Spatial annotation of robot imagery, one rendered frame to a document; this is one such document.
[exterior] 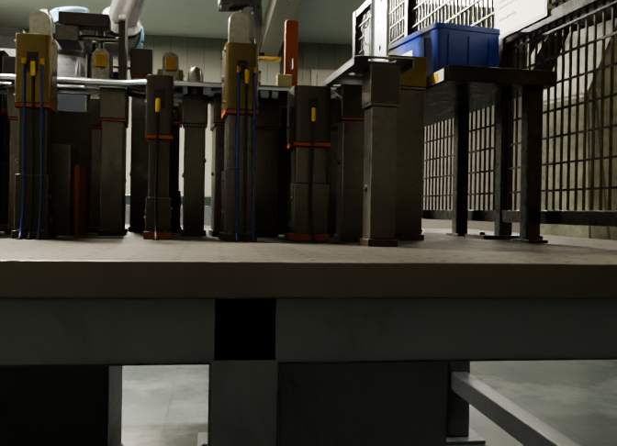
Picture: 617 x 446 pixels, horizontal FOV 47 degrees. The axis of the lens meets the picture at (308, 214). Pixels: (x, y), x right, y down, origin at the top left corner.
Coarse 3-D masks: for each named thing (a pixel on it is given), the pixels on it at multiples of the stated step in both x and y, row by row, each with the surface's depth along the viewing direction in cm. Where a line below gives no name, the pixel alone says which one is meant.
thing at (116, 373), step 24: (0, 384) 188; (24, 384) 189; (48, 384) 190; (72, 384) 191; (96, 384) 192; (120, 384) 218; (0, 408) 189; (24, 408) 189; (48, 408) 190; (72, 408) 191; (96, 408) 192; (120, 408) 218; (0, 432) 189; (24, 432) 189; (48, 432) 190; (72, 432) 191; (96, 432) 192; (120, 432) 219
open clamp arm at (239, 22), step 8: (232, 16) 128; (240, 16) 129; (232, 24) 129; (240, 24) 129; (248, 24) 129; (232, 32) 129; (240, 32) 129; (248, 32) 129; (232, 40) 129; (240, 40) 130; (248, 40) 130
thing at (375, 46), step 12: (372, 0) 157; (384, 0) 149; (372, 12) 157; (384, 12) 149; (372, 24) 157; (384, 24) 149; (372, 36) 157; (384, 36) 149; (372, 48) 157; (384, 48) 149; (372, 60) 157
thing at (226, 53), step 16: (224, 48) 125; (240, 48) 122; (256, 48) 123; (224, 64) 124; (240, 64) 122; (256, 64) 123; (224, 80) 123; (240, 80) 122; (256, 80) 123; (224, 96) 124; (240, 96) 122; (256, 96) 123; (224, 112) 123; (240, 112) 123; (256, 112) 123; (240, 128) 123; (224, 144) 129; (240, 144) 123; (224, 160) 129; (240, 160) 123; (224, 176) 123; (240, 176) 123; (224, 192) 123; (240, 192) 123; (224, 208) 123; (240, 208) 123; (224, 224) 123; (240, 224) 123; (224, 240) 122; (240, 240) 120; (256, 240) 120
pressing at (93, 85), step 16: (0, 80) 136; (64, 80) 131; (80, 80) 132; (96, 80) 132; (112, 80) 133; (128, 80) 135; (144, 80) 133; (144, 96) 151; (176, 96) 155; (208, 96) 153; (272, 96) 151
